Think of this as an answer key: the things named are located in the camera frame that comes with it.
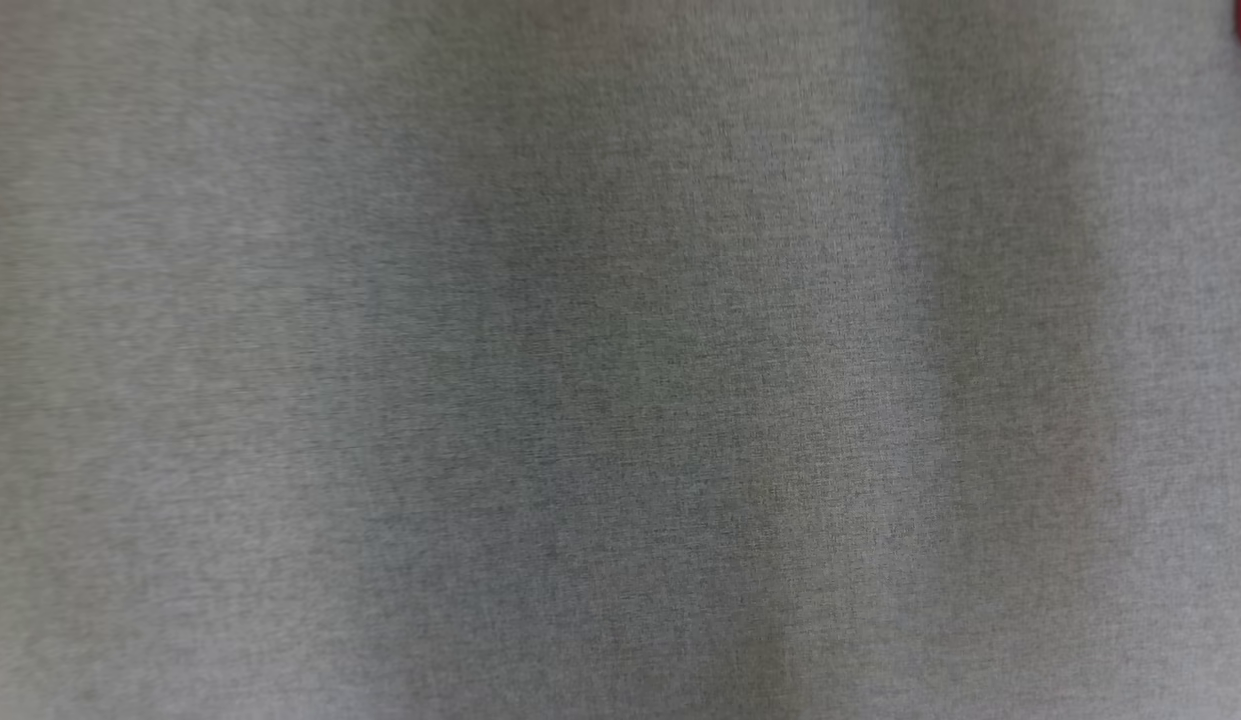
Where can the grey fabric sofa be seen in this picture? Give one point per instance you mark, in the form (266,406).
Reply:
(580,380)

